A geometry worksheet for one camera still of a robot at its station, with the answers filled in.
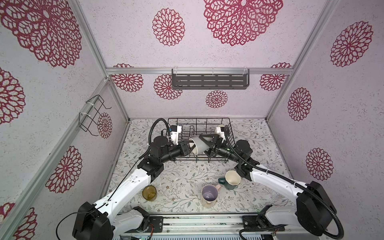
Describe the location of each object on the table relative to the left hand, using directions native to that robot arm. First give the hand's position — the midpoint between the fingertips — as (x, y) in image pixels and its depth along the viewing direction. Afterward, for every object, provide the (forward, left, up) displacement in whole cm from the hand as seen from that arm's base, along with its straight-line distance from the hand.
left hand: (196, 144), depth 71 cm
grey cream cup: (-5, -2, +6) cm, 8 cm away
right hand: (-1, -1, +6) cm, 6 cm away
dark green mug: (-7, -21, -26) cm, 34 cm away
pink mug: (-15, -7, -26) cm, 31 cm away
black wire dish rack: (+41, +6, -28) cm, 50 cm away
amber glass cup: (-14, +26, -27) cm, 40 cm away
